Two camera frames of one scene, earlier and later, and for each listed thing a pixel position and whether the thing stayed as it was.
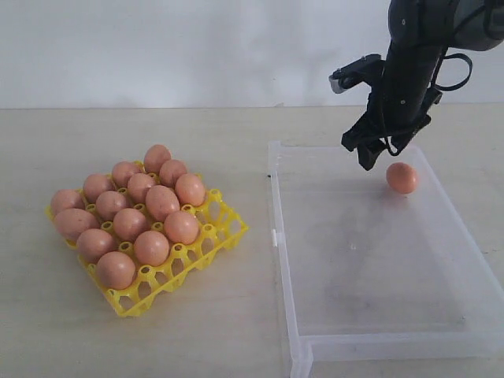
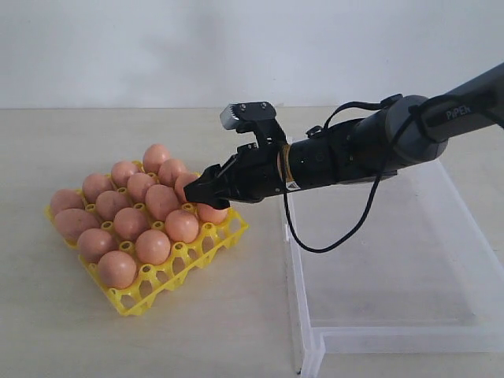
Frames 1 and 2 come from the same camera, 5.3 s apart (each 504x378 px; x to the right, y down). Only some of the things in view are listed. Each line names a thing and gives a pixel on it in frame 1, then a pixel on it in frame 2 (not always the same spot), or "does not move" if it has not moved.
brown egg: x=181 y=227 does not move
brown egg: x=65 y=199 does not move
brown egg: x=402 y=177 → x=206 y=213
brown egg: x=95 y=183 does not move
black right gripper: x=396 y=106 → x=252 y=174
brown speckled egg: x=109 y=205 does not move
